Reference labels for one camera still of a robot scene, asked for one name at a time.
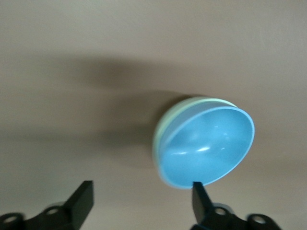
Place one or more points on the pale green bowl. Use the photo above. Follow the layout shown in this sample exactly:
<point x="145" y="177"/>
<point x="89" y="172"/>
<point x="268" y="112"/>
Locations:
<point x="159" y="129"/>

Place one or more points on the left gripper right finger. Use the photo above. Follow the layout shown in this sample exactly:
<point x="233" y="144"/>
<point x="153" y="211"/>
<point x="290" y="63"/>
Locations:
<point x="201" y="206"/>

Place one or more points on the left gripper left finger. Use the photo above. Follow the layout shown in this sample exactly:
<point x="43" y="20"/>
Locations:
<point x="76" y="206"/>

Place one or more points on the brown table cloth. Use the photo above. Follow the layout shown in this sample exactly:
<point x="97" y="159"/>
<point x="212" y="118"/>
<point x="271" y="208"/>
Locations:
<point x="72" y="36"/>

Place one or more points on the blue bowl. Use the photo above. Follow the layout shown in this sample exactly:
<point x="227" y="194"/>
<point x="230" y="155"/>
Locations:
<point x="206" y="143"/>

